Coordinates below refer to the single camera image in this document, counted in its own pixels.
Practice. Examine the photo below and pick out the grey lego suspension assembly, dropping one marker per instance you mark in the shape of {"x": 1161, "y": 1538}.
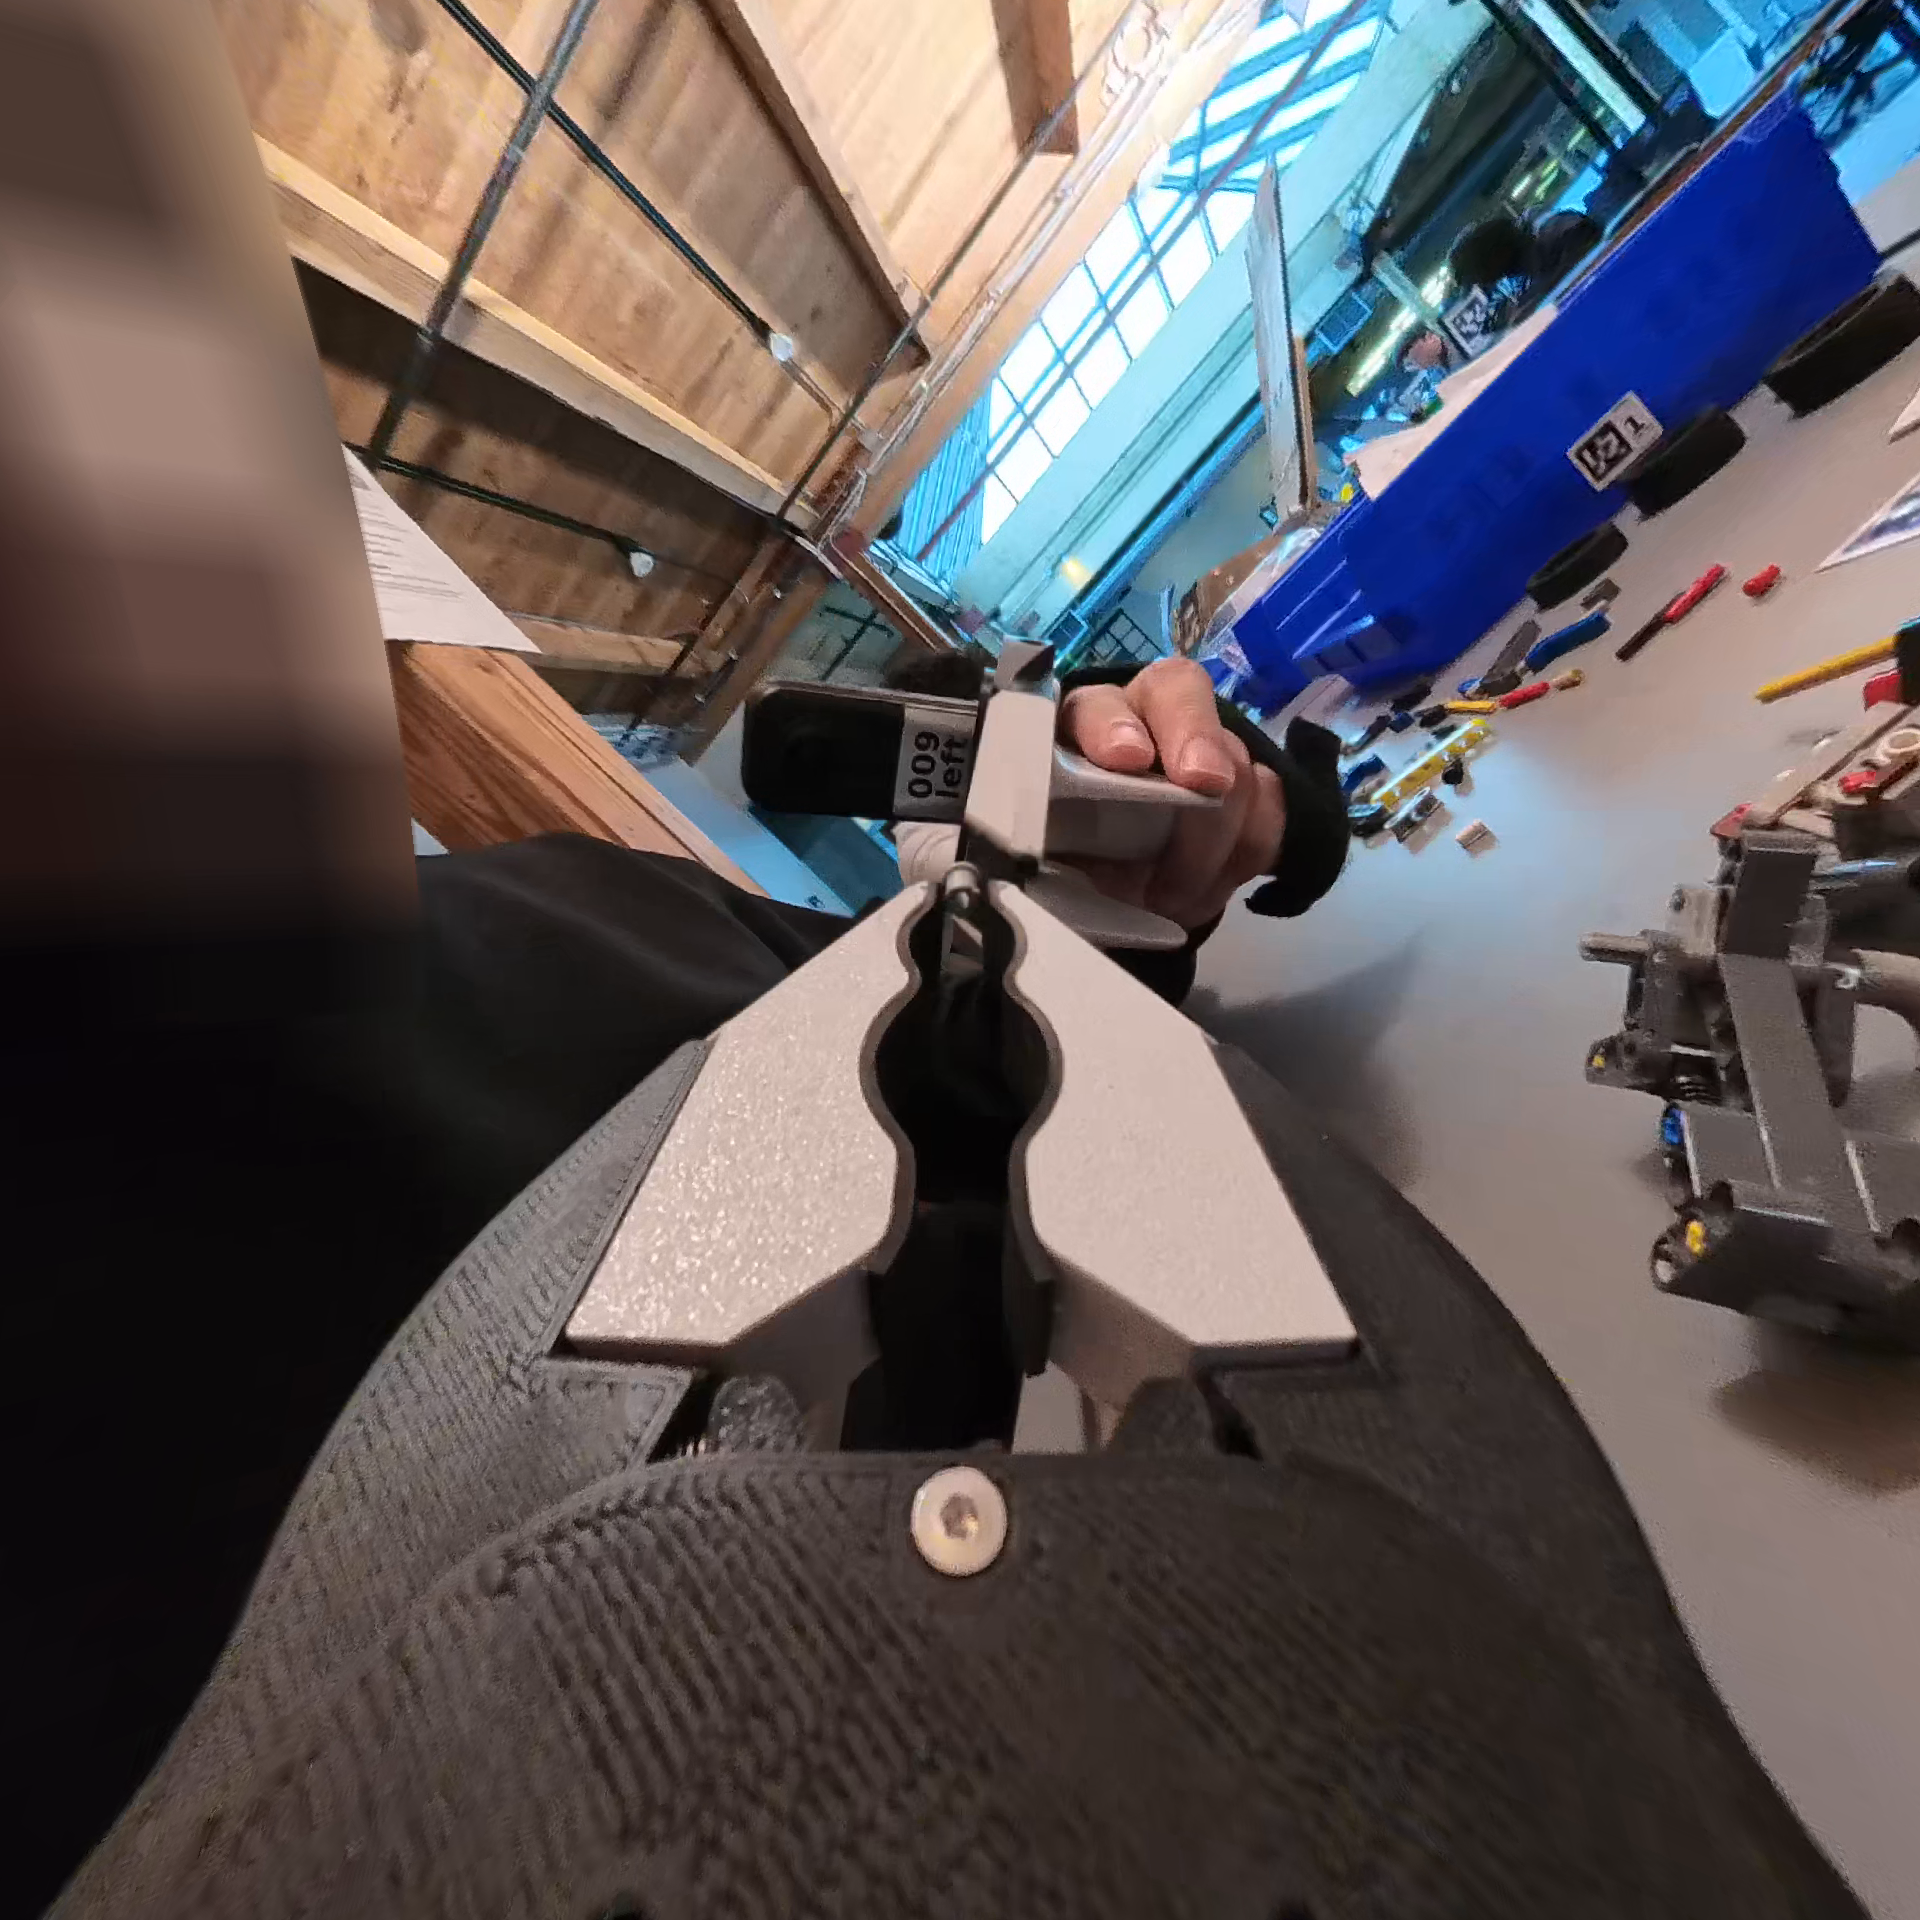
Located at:
{"x": 1770, "y": 1049}

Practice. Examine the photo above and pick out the black lego tire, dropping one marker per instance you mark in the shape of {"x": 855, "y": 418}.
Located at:
{"x": 1576, "y": 566}
{"x": 1839, "y": 349}
{"x": 1687, "y": 463}

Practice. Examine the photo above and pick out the large window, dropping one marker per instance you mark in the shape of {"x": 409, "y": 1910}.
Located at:
{"x": 1079, "y": 330}

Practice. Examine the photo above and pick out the person's left hand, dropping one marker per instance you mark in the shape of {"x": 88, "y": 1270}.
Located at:
{"x": 1171, "y": 720}

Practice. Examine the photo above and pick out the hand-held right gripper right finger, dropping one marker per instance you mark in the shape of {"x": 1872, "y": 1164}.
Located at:
{"x": 1185, "y": 1184}

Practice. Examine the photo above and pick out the yellow lego axle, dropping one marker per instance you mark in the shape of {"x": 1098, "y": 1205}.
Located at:
{"x": 1821, "y": 671}

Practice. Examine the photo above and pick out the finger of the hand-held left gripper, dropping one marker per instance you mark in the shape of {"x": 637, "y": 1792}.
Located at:
{"x": 1013, "y": 764}

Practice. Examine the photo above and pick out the lego chassis assembly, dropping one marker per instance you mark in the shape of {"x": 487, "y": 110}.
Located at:
{"x": 1844, "y": 764}

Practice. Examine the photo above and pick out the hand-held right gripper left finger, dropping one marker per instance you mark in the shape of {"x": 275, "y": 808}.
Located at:
{"x": 749, "y": 1172}

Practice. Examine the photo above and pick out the sticker sheet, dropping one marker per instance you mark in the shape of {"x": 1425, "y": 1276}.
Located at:
{"x": 1881, "y": 528}

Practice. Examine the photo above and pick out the pile of loose lego pieces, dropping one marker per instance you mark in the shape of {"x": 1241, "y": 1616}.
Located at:
{"x": 1560, "y": 638}

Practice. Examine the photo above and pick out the blue plastic bin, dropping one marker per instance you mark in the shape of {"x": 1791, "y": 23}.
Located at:
{"x": 1620, "y": 346}

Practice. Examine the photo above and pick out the small grey lego pin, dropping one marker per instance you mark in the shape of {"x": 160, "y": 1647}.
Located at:
{"x": 956, "y": 909}

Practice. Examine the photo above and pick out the cardboard board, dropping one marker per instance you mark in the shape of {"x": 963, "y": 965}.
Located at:
{"x": 1282, "y": 346}

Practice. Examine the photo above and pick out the white printed paper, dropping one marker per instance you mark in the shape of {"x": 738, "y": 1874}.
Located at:
{"x": 428, "y": 569}

